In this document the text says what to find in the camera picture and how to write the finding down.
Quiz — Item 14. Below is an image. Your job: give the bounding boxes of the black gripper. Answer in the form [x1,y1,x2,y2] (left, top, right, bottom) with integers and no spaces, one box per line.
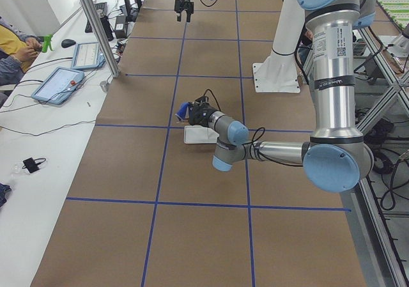
[174,0,194,22]
[188,103,213,126]

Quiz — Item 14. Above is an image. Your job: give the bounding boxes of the blue microfiber towel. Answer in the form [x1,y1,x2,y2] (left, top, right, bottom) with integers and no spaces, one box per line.
[175,102,193,122]

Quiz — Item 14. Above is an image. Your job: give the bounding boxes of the white wooden towel rack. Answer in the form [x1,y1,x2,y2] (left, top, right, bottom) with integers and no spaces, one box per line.
[183,114,219,144]

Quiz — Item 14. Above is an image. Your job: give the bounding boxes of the black keyboard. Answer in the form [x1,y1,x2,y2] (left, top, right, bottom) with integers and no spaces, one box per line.
[84,1,109,34]

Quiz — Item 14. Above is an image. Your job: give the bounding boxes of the small metal cylinder weight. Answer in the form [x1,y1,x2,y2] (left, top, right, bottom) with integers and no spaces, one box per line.
[100,81,109,93]

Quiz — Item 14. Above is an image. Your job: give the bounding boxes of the blue teach pendant tablet far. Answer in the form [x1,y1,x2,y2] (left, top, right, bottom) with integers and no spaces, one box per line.
[71,42,105,70]

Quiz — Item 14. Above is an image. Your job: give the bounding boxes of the blue teach pendant tablet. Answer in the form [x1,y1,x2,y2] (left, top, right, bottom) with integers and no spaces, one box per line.
[31,67,85,105]
[71,42,105,70]

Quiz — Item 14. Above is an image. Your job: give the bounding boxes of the black computer mouse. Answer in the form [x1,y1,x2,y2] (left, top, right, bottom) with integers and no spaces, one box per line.
[61,39,76,49]

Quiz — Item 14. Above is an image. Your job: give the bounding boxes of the green spray bottle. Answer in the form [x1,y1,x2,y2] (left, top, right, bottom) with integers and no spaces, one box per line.
[42,35,53,53]

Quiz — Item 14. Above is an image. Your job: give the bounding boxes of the blue teach pendant tablet near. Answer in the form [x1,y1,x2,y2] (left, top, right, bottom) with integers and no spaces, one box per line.
[31,67,85,105]

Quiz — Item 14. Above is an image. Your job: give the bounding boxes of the person in yellow shirt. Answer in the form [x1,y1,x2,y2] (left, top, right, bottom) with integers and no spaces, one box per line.
[1,17,42,86]

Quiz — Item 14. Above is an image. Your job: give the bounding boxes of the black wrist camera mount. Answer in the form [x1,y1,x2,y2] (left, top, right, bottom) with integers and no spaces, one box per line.
[195,95,210,105]

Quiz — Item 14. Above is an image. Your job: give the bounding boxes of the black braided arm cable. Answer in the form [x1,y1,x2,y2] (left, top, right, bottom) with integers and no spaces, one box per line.
[203,88,304,167]

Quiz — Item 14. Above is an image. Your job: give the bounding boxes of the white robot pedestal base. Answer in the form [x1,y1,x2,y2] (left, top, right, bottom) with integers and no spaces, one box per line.
[252,0,305,93]

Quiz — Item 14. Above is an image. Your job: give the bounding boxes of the aluminium frame post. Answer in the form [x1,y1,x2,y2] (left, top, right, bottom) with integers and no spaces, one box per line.
[79,0,120,78]

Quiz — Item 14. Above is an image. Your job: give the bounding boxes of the small black device with strap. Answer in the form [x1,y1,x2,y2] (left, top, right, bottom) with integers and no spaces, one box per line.
[22,157,47,174]

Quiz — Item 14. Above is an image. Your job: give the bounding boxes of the aluminium table frame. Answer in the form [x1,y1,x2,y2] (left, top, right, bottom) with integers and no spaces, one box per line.
[297,0,409,287]

